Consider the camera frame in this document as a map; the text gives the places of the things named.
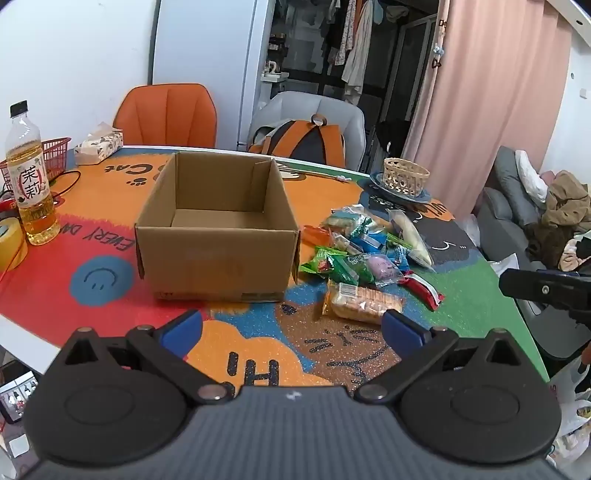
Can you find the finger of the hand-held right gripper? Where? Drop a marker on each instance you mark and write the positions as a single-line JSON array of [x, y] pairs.
[[531, 286]]

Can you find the white plastic bag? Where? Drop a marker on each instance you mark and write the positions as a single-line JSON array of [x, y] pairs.
[[572, 406]]

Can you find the colourful printed table mat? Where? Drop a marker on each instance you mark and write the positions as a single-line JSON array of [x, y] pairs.
[[92, 221]]

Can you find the white pillow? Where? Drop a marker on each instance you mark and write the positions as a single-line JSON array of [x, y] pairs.
[[531, 177]]

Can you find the red plastic basket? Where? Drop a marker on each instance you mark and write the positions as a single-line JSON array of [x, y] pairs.
[[55, 154]]

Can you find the pink snack packet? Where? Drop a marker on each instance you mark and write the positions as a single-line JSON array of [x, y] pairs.
[[383, 267]]

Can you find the brown cardboard box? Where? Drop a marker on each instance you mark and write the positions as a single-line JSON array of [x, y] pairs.
[[217, 263]]

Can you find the blue plate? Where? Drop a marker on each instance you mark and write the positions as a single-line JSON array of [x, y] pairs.
[[406, 199]]

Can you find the patterned tissue box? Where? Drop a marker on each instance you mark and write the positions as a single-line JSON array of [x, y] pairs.
[[97, 145]]

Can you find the grey chair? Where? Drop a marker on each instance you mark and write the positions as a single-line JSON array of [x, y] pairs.
[[314, 104]]

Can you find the metal frame glass door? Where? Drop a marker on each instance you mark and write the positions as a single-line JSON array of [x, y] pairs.
[[411, 60]]

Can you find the jasmine tea bottle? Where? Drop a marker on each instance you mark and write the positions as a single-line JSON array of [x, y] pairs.
[[32, 189]]

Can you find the orange and black backpack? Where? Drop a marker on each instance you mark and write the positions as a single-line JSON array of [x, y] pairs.
[[300, 141]]

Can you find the grey sofa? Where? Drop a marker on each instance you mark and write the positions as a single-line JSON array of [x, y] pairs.
[[503, 203]]

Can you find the clear cracker packet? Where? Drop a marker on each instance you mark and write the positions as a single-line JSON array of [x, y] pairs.
[[360, 302]]

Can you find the white hanging garment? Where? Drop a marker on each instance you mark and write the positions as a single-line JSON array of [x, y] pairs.
[[358, 55]]

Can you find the small woven basket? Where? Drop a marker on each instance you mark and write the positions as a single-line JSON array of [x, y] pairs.
[[405, 177]]

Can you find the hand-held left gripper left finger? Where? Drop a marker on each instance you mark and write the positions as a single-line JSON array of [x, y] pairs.
[[182, 332]]

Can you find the white fridge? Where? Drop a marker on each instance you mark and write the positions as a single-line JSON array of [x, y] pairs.
[[203, 55]]

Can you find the long white bread packet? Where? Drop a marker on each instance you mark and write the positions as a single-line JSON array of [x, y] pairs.
[[413, 237]]

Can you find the pile of clothes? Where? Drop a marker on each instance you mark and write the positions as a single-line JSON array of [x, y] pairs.
[[565, 203]]

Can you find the pile of snack packets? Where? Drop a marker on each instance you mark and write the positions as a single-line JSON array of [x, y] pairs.
[[351, 270]]

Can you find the yellow tape roll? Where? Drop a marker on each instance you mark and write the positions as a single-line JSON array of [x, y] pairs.
[[11, 244]]

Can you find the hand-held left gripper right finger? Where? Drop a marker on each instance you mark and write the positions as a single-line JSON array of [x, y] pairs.
[[401, 332]]

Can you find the red and white packet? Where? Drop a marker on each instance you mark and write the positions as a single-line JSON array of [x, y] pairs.
[[422, 288]]

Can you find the orange chair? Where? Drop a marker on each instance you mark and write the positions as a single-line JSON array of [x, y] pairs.
[[166, 115]]

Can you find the pink curtain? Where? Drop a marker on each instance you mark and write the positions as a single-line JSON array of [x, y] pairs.
[[485, 92]]

